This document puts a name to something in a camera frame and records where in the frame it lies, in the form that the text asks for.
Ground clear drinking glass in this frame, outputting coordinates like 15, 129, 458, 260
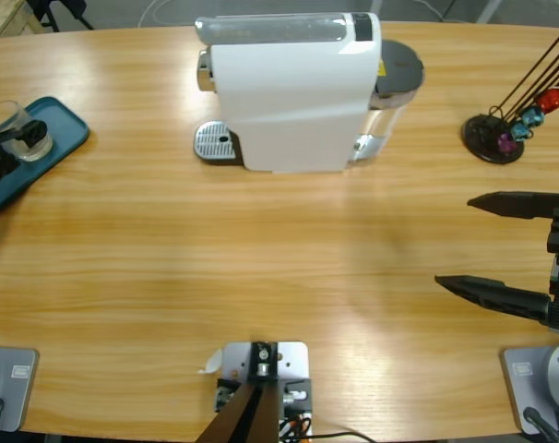
0, 100, 54, 163

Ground red coffee capsule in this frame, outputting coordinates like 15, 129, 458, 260
537, 87, 559, 112

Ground white capsule coffee machine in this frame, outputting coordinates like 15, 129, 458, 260
194, 11, 389, 175

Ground teal plastic tray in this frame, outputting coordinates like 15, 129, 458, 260
0, 95, 91, 215

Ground wooden crate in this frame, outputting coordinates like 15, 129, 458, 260
0, 0, 45, 42

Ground black capsule holder with rods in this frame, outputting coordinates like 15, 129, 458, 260
461, 30, 559, 165

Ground black chair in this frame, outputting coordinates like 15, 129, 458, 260
28, 0, 96, 32

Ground white tape piece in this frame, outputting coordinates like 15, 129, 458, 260
196, 348, 224, 376

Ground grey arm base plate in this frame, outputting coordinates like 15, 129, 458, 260
499, 345, 559, 436
0, 346, 40, 433

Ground white floor cable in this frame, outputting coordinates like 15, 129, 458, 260
138, 0, 202, 28

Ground grey metal frame leg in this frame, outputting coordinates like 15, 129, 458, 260
475, 0, 503, 24

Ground white camera mount with post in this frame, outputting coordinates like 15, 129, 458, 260
198, 340, 314, 443

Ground black cable at mount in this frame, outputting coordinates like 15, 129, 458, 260
306, 431, 377, 443

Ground orange and black wire bundle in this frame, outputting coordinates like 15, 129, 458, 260
279, 413, 314, 443

